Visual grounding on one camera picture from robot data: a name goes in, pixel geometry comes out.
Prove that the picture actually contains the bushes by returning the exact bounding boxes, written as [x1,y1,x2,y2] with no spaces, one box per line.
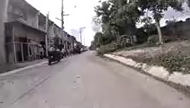
[96,41,119,56]

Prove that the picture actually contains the street lamp pole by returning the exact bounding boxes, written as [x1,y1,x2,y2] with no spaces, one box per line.
[77,25,88,45]

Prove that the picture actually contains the grey concrete road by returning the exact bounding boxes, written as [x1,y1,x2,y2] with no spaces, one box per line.
[0,40,190,108]

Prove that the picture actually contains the dark motorcycle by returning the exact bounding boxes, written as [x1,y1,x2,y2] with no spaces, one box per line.
[46,42,65,67]

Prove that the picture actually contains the tall utility pole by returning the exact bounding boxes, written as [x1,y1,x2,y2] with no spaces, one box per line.
[53,0,74,55]

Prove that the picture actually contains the row of trees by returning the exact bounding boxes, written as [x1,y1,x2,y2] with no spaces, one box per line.
[86,0,190,53]

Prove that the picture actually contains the pale concrete kerb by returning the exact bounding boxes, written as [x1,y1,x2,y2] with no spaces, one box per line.
[102,44,190,99]

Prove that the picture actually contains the row of buildings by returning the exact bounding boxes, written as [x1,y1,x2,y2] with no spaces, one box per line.
[0,0,89,67]

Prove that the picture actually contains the grey pavement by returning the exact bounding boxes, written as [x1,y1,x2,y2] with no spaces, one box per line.
[0,57,51,81]

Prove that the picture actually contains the grass verge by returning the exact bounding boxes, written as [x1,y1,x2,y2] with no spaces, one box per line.
[111,39,190,101]

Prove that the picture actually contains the dark wall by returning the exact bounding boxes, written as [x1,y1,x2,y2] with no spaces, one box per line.
[161,15,190,43]

